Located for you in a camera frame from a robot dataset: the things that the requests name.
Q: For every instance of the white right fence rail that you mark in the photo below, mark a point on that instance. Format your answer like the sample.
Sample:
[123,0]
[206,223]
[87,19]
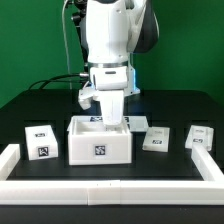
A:
[205,164]

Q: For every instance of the white cabinet door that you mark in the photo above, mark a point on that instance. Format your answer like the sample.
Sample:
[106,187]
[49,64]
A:
[156,139]
[201,135]

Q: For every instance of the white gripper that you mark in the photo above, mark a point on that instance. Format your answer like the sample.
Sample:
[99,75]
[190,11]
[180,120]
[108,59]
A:
[110,84]

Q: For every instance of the white fence rail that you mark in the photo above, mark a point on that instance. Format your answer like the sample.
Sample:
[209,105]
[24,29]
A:
[8,160]
[111,193]
[205,164]

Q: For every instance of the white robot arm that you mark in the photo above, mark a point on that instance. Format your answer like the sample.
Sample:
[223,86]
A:
[110,32]

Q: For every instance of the white cabinet top block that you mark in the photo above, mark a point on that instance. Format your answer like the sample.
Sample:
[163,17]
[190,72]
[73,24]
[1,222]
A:
[41,142]

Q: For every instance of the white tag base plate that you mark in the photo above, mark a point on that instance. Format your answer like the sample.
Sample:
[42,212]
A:
[137,123]

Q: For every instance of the white left fence rail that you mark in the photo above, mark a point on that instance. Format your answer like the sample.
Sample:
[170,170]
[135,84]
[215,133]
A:
[8,160]

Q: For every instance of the white cabinet body box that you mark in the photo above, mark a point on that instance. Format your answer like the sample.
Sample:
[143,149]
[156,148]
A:
[92,143]

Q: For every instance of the white front fence rail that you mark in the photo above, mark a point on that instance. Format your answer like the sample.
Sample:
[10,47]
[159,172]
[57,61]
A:
[111,193]

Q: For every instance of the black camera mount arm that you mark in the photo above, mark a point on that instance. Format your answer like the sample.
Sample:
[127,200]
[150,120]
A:
[78,19]

